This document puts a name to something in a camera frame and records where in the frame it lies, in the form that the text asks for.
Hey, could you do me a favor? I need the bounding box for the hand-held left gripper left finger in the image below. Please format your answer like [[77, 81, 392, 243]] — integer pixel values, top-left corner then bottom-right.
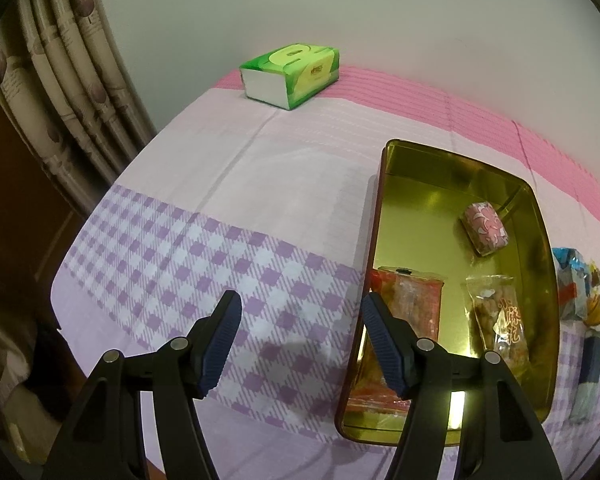
[[40, 289, 243, 480]]

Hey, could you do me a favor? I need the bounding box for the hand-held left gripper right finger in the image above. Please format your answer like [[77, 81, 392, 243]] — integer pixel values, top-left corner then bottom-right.
[[361, 291, 563, 480]]

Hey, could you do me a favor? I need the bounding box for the yellow snack packet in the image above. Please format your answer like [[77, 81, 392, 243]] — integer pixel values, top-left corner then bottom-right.
[[585, 260, 600, 328]]

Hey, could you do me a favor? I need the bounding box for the blue-ended clear cookie packet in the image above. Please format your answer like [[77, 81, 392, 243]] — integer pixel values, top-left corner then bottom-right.
[[557, 260, 593, 322]]

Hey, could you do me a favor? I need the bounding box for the red snack packet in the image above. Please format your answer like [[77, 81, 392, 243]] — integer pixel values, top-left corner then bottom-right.
[[347, 266, 448, 413]]

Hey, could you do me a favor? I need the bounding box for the navy and teal packet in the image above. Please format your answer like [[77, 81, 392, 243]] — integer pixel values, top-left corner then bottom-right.
[[569, 327, 600, 423]]

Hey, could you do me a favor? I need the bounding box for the blue candy packet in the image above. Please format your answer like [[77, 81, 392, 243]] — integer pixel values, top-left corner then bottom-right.
[[552, 246, 577, 281]]

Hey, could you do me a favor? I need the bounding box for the clear fried twist packet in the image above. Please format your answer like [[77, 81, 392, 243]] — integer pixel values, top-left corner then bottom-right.
[[462, 274, 531, 376]]

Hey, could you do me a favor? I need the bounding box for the pink patterned snack packet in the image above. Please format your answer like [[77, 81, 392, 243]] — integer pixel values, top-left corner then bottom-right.
[[461, 201, 510, 257]]

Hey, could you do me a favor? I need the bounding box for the maroon tin box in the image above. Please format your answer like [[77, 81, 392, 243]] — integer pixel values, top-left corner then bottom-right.
[[334, 138, 561, 447]]

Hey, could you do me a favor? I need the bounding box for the pink and purple checked bedsheet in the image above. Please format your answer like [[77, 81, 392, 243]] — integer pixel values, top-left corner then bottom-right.
[[50, 62, 600, 480]]

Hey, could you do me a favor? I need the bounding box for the light beige cloth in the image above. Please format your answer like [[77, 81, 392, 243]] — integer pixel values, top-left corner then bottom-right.
[[0, 305, 88, 466]]

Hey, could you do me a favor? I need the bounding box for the brown wooden cabinet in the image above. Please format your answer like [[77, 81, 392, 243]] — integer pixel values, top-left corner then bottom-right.
[[0, 75, 88, 321]]

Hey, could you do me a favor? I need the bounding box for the green tissue pack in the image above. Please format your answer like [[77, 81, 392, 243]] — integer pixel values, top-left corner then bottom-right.
[[239, 42, 341, 111]]

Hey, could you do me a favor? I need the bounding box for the beige patterned curtain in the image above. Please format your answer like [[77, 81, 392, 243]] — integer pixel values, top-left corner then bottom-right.
[[0, 0, 156, 216]]

